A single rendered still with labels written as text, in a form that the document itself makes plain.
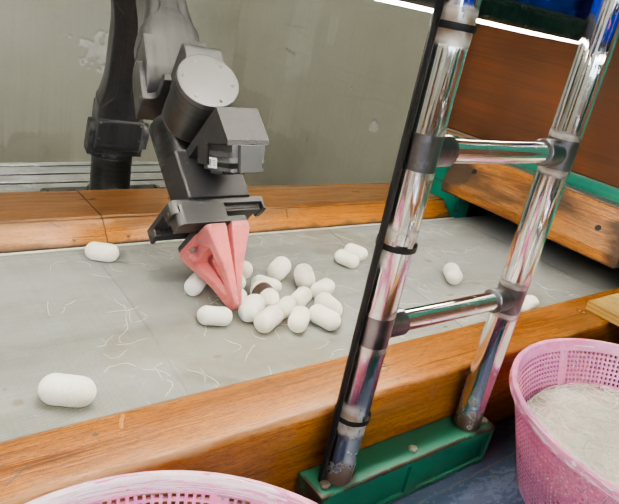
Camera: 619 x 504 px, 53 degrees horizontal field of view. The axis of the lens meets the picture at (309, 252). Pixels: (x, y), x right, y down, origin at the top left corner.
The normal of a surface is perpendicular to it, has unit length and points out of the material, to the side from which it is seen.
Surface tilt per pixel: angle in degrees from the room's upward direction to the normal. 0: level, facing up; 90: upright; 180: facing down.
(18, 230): 45
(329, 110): 90
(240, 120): 40
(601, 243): 68
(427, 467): 90
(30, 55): 90
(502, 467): 0
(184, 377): 0
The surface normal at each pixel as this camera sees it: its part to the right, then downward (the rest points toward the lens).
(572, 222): -0.65, -0.29
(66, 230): 0.55, -0.36
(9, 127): 0.60, 0.41
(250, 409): 0.18, -0.91
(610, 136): -0.79, 0.08
